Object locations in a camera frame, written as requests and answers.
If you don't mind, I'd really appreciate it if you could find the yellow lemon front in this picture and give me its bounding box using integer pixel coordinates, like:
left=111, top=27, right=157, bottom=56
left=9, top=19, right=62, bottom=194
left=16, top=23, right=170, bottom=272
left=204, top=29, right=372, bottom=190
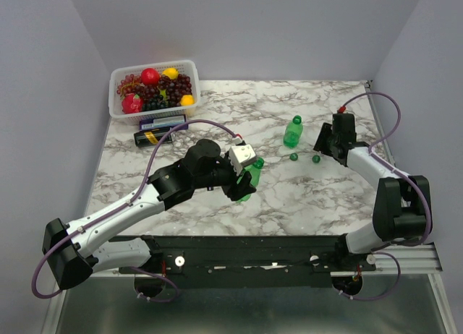
left=179, top=95, right=195, bottom=106

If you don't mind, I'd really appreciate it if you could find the green bottle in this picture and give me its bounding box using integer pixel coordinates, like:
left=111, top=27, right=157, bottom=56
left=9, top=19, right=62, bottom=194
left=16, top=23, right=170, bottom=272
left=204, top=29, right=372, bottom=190
left=237, top=157, right=265, bottom=202
left=283, top=115, right=303, bottom=148

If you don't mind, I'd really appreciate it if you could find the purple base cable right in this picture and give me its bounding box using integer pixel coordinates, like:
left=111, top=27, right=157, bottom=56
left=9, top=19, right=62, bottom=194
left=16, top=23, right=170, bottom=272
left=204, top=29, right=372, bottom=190
left=338, top=251, right=402, bottom=301

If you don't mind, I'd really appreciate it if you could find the purple flat box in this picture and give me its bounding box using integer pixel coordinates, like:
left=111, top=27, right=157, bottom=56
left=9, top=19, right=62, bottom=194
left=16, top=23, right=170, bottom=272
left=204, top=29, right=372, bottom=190
left=139, top=114, right=187, bottom=131

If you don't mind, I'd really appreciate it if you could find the yellow lemon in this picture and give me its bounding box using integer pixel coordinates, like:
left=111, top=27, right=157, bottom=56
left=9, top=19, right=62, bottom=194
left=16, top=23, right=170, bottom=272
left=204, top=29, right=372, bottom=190
left=162, top=67, right=179, bottom=80
left=179, top=95, right=195, bottom=106

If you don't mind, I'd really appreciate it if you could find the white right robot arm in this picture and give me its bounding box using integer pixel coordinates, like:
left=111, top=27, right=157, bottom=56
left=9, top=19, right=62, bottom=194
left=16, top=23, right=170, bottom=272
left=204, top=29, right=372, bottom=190
left=314, top=113, right=432, bottom=270

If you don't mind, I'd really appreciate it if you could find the black grape bunch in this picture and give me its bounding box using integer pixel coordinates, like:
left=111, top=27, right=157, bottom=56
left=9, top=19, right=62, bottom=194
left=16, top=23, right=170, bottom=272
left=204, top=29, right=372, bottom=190
left=142, top=95, right=169, bottom=112

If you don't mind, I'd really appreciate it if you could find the red grape bunch left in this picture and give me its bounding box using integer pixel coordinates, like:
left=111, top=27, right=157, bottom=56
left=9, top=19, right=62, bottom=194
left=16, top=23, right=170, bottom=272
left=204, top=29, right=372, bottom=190
left=116, top=74, right=141, bottom=98

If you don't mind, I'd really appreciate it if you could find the dark red grape bunch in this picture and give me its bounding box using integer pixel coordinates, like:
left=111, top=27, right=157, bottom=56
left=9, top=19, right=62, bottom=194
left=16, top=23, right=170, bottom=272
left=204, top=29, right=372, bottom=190
left=135, top=74, right=193, bottom=108

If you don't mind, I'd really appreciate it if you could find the white plastic basket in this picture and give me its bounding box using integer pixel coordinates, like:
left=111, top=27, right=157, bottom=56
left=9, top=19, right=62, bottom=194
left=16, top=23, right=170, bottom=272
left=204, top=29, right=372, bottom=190
left=108, top=59, right=201, bottom=125

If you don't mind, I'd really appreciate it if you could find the yellow lemon back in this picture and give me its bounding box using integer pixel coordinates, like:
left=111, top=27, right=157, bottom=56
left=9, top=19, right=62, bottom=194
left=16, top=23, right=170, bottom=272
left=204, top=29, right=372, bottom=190
left=162, top=67, right=179, bottom=80

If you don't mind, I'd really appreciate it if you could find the black drink can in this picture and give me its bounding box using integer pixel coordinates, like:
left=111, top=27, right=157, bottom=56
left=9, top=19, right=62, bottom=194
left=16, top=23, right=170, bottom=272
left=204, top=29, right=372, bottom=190
left=133, top=127, right=170, bottom=148

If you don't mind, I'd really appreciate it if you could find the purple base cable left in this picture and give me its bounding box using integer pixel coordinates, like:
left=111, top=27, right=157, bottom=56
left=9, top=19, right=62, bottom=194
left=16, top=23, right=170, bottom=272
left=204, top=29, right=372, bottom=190
left=129, top=266, right=179, bottom=304

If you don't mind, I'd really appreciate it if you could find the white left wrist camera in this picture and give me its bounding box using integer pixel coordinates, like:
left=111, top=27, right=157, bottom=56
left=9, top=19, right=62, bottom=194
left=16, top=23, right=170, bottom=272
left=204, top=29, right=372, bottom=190
left=229, top=145, right=257, bottom=175

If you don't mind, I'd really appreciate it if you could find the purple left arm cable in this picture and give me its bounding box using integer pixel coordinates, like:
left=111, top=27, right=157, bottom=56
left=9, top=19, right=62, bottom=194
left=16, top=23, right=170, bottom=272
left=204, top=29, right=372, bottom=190
left=30, top=119, right=245, bottom=299

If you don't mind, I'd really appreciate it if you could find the aluminium rail right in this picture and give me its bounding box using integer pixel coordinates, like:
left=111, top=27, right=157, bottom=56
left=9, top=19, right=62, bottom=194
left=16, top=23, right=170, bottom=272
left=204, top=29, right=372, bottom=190
left=375, top=244, right=443, bottom=275

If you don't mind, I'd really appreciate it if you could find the red apple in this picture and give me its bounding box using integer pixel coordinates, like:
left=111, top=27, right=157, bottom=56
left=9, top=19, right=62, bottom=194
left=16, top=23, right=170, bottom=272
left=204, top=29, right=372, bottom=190
left=140, top=68, right=160, bottom=86

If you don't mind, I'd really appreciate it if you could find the black base frame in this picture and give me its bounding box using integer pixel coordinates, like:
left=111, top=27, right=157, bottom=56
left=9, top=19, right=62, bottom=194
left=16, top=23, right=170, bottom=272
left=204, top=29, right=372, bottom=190
left=119, top=234, right=377, bottom=290

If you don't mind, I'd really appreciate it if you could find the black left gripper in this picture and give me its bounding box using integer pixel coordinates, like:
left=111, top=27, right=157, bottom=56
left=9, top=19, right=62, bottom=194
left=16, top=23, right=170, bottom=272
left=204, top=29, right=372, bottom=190
left=194, top=153, right=258, bottom=202

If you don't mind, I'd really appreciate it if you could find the pink dragon fruit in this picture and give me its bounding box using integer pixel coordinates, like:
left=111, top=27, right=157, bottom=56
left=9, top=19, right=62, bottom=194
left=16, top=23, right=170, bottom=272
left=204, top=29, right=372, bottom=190
left=122, top=93, right=143, bottom=114

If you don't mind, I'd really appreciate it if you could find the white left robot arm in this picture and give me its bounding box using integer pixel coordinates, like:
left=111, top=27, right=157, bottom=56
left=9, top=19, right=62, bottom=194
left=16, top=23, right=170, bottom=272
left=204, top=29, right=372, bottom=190
left=42, top=139, right=258, bottom=290

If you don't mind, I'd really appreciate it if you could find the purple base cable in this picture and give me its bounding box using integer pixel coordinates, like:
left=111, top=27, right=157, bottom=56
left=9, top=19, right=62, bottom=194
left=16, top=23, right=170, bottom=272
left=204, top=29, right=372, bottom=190
left=338, top=251, right=402, bottom=301
left=129, top=266, right=179, bottom=304

